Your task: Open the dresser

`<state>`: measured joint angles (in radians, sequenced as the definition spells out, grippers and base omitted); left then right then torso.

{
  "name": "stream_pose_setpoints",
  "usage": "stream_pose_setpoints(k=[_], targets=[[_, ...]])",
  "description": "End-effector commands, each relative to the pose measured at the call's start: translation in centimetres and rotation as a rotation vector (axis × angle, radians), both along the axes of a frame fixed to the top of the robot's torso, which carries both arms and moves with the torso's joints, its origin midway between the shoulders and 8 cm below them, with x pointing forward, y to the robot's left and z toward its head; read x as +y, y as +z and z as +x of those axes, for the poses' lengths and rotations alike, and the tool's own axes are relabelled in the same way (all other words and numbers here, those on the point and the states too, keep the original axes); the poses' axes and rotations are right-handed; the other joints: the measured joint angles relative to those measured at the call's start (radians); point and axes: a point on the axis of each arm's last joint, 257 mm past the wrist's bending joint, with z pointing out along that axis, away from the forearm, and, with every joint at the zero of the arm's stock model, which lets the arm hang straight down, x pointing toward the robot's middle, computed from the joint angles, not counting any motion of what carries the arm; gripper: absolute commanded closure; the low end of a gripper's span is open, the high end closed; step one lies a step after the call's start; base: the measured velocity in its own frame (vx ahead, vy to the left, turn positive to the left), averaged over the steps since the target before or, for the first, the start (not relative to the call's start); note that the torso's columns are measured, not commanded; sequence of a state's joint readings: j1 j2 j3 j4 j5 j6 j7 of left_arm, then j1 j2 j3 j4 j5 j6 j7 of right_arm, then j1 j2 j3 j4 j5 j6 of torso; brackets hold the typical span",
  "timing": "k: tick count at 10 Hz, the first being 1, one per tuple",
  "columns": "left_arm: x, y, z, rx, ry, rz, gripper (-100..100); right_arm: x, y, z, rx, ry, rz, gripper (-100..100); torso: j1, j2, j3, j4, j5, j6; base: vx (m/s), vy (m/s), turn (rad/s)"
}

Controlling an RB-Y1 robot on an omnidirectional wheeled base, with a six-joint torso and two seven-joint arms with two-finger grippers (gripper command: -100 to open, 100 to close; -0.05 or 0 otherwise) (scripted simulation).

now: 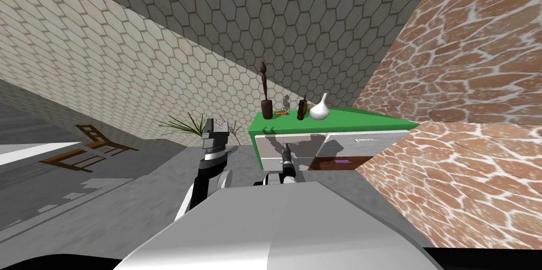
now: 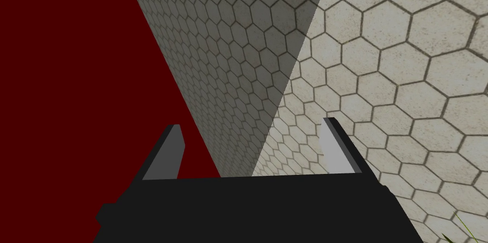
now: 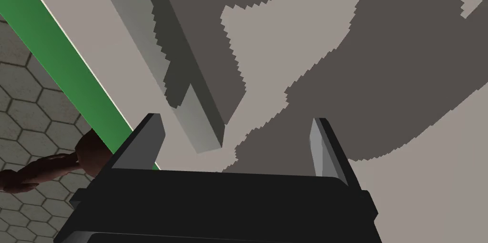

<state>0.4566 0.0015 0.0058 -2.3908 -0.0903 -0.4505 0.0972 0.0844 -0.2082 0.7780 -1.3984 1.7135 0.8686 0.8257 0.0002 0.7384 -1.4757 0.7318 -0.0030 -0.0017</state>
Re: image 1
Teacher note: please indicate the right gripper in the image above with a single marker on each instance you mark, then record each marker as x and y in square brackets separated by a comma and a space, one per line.
[288, 155]

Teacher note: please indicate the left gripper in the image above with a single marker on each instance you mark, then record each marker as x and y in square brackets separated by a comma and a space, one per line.
[214, 142]

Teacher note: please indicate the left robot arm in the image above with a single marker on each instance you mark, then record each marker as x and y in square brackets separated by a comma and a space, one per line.
[205, 183]

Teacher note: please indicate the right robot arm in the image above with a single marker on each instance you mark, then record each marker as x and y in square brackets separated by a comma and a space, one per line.
[288, 173]

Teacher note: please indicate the grey square drawer front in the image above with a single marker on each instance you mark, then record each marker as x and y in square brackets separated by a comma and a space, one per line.
[273, 162]

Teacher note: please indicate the green spiky plant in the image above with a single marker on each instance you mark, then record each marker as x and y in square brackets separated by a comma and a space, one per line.
[186, 125]

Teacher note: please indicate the orange book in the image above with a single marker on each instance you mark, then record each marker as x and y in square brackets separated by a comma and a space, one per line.
[281, 113]

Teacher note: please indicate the dark brown bottle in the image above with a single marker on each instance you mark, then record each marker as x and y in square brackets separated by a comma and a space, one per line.
[302, 109]

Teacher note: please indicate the small grey figurine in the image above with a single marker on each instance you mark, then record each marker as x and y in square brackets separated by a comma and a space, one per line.
[286, 102]

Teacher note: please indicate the tall dark brown sculpture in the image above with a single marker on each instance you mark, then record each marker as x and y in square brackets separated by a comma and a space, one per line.
[266, 107]

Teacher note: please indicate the white vase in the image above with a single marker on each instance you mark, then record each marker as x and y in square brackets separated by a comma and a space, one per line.
[319, 110]

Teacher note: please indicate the purple flat box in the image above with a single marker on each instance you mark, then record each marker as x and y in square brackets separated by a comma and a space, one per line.
[342, 161]

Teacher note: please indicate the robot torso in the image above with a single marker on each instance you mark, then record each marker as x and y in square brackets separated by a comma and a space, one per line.
[279, 227]

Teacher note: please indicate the green topped cabinet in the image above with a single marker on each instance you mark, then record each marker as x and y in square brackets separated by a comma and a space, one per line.
[360, 119]

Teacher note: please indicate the grey wide drawer front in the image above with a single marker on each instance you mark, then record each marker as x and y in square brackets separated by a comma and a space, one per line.
[381, 147]

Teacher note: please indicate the brown wooden chair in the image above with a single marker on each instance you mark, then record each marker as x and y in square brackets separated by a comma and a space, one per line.
[91, 151]

